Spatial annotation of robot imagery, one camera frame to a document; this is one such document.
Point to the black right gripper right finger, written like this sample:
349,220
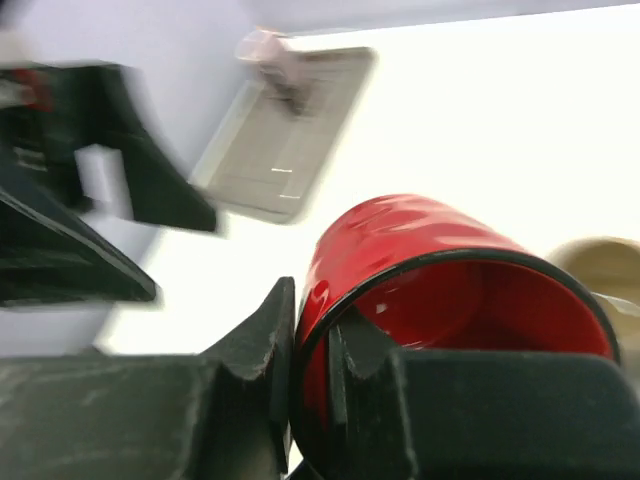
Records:
399,413

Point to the purple mug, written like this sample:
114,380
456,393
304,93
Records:
281,68

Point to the beige round mug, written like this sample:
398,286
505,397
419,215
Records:
609,268

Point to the red mug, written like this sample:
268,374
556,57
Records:
431,276

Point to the metal tray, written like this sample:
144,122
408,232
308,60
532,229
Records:
266,160

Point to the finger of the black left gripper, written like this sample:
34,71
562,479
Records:
159,194
50,256

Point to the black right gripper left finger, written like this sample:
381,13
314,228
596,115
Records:
220,414

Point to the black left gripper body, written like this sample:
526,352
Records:
27,128

